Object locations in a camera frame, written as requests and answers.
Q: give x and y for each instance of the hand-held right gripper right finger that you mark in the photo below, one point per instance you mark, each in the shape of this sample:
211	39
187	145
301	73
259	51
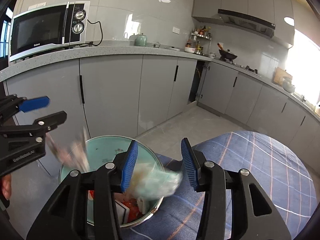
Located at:
188	165

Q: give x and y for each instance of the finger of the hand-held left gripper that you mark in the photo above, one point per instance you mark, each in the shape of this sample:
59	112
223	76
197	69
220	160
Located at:
35	103
50	121

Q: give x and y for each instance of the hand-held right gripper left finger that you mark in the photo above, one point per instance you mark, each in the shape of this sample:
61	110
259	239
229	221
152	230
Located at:
130	165

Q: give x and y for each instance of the teal metal bin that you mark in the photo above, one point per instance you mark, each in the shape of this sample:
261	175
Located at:
105	150

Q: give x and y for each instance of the white green plastic wrapper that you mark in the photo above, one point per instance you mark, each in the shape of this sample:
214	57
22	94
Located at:
155	183

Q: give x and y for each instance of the red plastic bag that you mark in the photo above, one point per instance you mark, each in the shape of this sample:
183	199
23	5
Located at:
132	205

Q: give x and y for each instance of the silver foil wrapper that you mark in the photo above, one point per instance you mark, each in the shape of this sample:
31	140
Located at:
72	155

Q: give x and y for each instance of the person's left hand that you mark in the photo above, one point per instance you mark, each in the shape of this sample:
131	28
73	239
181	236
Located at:
6	187

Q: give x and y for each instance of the blue plaid tablecloth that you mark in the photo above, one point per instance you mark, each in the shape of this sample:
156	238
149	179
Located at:
250	160

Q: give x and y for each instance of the grey lower kitchen cabinets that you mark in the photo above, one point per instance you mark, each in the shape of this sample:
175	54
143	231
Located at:
112	87

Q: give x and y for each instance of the silver black microwave oven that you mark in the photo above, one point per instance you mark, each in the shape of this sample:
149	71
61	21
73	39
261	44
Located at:
37	30

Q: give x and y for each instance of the small white jar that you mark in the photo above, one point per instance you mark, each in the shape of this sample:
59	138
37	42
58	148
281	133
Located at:
212	54

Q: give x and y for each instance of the gas stove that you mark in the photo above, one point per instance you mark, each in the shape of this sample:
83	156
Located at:
247	68

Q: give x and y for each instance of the white bowl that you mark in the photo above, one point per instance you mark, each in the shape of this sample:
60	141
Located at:
190	49

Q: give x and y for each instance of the black wok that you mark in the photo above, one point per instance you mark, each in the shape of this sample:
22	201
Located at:
228	54

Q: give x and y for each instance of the flat white lid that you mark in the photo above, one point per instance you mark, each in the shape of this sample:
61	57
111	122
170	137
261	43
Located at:
173	48

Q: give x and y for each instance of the green ceramic teapot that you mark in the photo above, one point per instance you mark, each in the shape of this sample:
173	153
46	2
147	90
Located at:
140	40

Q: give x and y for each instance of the grey cooking pot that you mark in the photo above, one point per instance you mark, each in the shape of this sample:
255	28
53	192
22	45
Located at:
289	86

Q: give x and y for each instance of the wooden cutting board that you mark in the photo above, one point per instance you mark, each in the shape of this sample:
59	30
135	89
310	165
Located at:
281	76

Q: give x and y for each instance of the metal spice rack with bottles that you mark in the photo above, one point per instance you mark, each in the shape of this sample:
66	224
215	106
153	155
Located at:
200	35

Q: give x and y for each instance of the metal faucet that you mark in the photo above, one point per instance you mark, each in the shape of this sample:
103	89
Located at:
302	98

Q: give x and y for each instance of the bright window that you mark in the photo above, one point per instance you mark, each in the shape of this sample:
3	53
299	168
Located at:
307	67

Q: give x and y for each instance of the black range hood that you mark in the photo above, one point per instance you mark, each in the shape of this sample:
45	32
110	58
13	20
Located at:
247	20

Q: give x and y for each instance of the white wall switch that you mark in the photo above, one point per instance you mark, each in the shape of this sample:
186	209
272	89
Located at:
37	5

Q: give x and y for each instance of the white wall socket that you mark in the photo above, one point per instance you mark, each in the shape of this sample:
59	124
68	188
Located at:
176	30

